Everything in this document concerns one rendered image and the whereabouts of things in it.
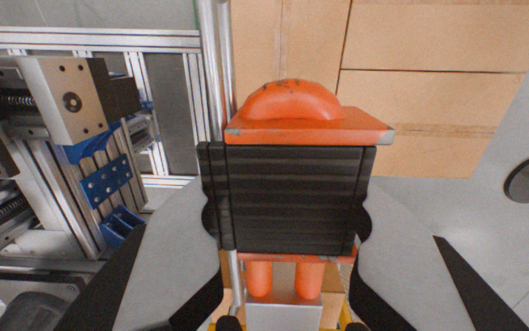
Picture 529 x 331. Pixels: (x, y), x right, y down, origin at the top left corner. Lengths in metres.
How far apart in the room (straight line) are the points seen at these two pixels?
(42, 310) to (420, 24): 1.23
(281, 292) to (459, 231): 2.20
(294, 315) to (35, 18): 1.83
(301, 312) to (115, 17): 1.55
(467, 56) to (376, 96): 0.28
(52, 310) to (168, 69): 0.97
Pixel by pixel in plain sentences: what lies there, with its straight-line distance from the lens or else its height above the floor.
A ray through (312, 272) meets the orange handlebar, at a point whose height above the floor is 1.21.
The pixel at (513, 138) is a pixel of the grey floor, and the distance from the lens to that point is 2.05.
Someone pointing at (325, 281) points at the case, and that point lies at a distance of 0.73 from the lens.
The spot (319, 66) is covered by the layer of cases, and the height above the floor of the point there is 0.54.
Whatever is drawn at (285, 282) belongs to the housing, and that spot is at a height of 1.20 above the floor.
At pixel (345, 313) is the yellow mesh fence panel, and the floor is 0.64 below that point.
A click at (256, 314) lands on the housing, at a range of 0.21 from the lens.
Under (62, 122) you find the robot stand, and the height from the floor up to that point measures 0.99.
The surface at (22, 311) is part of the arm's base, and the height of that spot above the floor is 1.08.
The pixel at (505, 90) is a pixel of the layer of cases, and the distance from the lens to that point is 1.09.
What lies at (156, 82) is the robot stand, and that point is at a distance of 1.26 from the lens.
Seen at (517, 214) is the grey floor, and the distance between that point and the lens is 2.50.
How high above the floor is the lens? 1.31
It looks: 63 degrees down
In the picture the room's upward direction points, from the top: 175 degrees counter-clockwise
